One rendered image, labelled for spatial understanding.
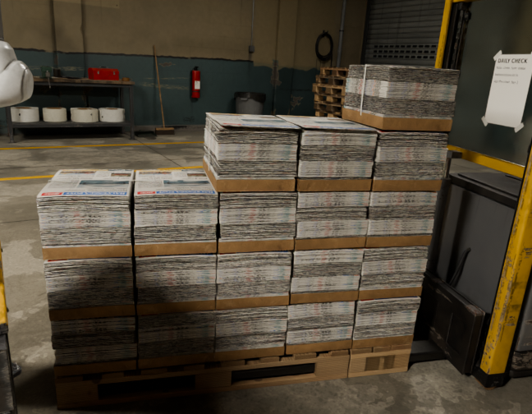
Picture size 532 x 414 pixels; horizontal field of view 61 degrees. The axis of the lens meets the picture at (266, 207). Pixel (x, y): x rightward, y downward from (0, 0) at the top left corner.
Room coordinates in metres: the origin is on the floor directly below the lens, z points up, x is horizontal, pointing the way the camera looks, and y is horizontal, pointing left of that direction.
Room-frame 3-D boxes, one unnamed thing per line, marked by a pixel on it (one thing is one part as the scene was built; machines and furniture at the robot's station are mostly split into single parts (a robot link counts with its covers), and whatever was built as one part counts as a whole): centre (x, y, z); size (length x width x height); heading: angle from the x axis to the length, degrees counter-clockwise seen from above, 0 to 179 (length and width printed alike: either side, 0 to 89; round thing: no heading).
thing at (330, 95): (8.29, -1.47, 0.65); 1.33 x 0.94 x 1.30; 126
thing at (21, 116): (7.07, 3.10, 0.55); 1.80 x 0.70 x 1.09; 122
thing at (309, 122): (1.79, -0.20, 1.07); 0.37 x 0.28 x 0.01; 16
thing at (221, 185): (1.73, 0.09, 0.86); 0.38 x 0.29 x 0.04; 15
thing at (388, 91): (1.88, -0.49, 0.65); 0.39 x 0.30 x 1.29; 14
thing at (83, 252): (1.69, 0.21, 0.40); 1.16 x 0.38 x 0.51; 104
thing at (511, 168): (1.99, -0.95, 0.92); 0.57 x 0.01 x 0.05; 14
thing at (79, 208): (1.69, 0.21, 0.42); 1.17 x 0.39 x 0.83; 104
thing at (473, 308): (1.96, -0.83, 0.20); 0.62 x 0.05 x 0.30; 14
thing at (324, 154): (1.80, -0.20, 0.95); 0.38 x 0.29 x 0.23; 16
